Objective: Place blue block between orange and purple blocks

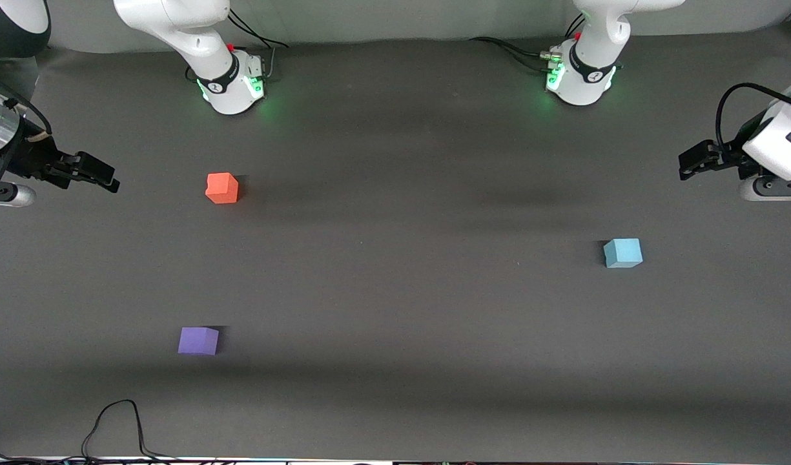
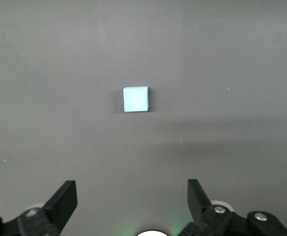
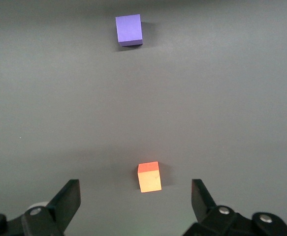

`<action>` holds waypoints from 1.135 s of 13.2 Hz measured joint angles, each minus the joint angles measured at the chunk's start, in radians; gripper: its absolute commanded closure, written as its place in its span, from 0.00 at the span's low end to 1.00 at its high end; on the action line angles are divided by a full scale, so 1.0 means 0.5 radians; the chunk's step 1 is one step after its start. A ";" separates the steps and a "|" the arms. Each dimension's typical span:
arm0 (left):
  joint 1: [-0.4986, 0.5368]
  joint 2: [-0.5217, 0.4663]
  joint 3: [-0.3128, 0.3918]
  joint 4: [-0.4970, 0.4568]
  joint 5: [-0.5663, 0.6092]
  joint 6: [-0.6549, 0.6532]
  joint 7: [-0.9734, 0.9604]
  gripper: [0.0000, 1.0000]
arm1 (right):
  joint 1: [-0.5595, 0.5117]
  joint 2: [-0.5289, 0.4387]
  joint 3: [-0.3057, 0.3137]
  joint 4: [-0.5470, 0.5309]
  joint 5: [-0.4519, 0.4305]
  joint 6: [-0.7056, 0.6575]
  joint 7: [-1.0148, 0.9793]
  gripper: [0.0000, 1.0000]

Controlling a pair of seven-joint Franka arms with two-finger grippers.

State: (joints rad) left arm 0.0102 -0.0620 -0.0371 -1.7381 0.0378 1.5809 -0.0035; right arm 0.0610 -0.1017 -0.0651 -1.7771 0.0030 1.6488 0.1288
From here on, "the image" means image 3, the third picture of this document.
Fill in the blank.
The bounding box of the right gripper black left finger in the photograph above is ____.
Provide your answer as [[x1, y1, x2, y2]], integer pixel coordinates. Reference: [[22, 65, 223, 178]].
[[0, 179, 81, 236]]

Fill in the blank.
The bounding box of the purple foam block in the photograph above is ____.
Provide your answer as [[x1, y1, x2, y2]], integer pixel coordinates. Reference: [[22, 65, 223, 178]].
[[115, 14, 143, 47]]

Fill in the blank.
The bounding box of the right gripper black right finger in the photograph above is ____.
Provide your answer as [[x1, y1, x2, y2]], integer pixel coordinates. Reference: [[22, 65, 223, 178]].
[[182, 178, 287, 236]]

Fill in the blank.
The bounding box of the orange foam block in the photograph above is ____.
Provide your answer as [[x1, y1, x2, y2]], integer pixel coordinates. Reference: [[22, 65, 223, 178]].
[[137, 161, 162, 193]]

